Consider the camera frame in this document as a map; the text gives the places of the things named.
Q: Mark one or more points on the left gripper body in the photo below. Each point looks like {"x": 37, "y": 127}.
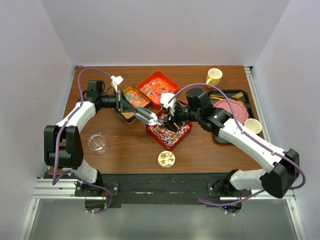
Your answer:
{"x": 119, "y": 101}

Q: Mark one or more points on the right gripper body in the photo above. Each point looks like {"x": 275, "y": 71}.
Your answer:
{"x": 181, "y": 114}

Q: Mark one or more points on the red lollipop tin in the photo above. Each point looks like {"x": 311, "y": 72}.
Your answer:
{"x": 169, "y": 139}

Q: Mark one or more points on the metal scoop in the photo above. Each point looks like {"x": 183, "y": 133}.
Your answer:
{"x": 146, "y": 116}

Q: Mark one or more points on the black tray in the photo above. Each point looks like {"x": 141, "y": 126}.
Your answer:
{"x": 230, "y": 93}

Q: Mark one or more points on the clear glass jar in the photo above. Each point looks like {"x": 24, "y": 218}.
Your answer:
{"x": 97, "y": 143}

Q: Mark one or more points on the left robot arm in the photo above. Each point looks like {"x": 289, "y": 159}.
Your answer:
{"x": 62, "y": 142}

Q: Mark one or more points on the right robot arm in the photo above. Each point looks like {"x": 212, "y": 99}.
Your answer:
{"x": 280, "y": 168}

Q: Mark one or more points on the black gummy candy tin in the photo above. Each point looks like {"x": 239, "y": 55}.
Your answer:
{"x": 137, "y": 99}

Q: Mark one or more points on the orange candy tin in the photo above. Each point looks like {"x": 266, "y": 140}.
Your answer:
{"x": 155, "y": 85}

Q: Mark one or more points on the gold chopsticks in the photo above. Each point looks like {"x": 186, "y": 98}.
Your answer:
{"x": 214, "y": 96}

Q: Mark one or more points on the gold round lid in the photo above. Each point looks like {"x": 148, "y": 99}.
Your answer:
{"x": 166, "y": 159}

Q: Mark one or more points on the yellow mug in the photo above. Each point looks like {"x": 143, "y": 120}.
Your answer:
{"x": 214, "y": 76}

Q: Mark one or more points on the pink dotted plate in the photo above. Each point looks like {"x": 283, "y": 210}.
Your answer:
{"x": 240, "y": 110}

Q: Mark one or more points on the gold fork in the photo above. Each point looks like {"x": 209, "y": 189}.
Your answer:
{"x": 239, "y": 97}

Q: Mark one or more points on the dark green cup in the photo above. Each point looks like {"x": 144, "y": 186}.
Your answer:
{"x": 253, "y": 125}

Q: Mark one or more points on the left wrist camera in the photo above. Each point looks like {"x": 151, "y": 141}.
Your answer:
{"x": 116, "y": 81}

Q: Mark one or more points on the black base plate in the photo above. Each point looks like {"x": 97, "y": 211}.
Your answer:
{"x": 168, "y": 188}

